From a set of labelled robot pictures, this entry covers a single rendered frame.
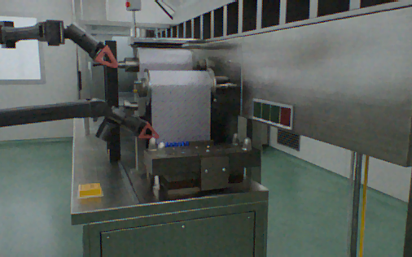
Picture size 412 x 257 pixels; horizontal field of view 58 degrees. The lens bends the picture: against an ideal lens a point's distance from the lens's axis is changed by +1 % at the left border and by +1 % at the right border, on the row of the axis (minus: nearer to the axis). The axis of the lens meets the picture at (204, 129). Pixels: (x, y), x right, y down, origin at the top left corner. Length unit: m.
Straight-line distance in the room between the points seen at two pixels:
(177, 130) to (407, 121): 0.87
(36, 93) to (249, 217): 5.94
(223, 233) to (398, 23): 0.85
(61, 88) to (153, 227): 5.84
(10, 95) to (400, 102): 6.59
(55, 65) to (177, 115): 5.61
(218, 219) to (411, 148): 0.71
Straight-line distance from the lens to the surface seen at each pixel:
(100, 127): 1.35
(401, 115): 0.80
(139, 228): 1.22
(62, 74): 6.92
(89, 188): 1.30
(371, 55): 0.86
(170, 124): 1.41
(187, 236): 1.28
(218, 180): 1.28
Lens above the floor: 1.33
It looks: 10 degrees down
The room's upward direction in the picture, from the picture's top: straight up
